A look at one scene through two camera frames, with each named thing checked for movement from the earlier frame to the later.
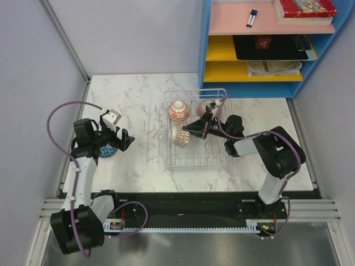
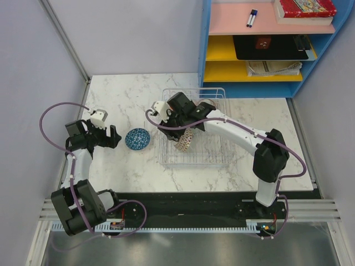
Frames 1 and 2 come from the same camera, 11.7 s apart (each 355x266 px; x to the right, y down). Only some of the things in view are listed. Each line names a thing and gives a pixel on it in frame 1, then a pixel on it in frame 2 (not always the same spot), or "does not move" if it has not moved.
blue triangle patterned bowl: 107,151 -> 137,139
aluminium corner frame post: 65,39 does not move
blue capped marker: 254,14 does not move
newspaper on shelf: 273,68 does not move
